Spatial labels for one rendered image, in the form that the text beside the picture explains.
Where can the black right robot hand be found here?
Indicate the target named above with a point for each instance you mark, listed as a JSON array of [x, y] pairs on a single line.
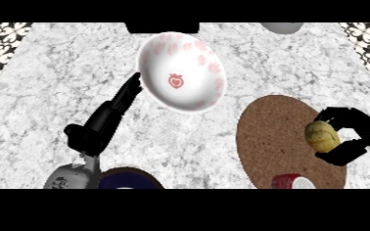
[[348, 150]]

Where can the yellow squash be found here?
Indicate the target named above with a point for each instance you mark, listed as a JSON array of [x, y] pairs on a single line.
[[321, 136]]

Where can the brown cork placemat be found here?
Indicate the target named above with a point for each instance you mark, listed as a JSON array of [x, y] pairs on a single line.
[[278, 143]]

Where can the white bowl with strawberry print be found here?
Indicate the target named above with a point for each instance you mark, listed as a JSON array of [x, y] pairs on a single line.
[[181, 72]]

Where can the red can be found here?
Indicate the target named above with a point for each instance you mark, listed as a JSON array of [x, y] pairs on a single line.
[[292, 181]]

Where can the grey round vessel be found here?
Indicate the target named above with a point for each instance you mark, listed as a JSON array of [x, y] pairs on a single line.
[[281, 27]]

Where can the dark blue plate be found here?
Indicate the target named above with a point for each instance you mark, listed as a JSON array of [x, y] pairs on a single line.
[[128, 179]]

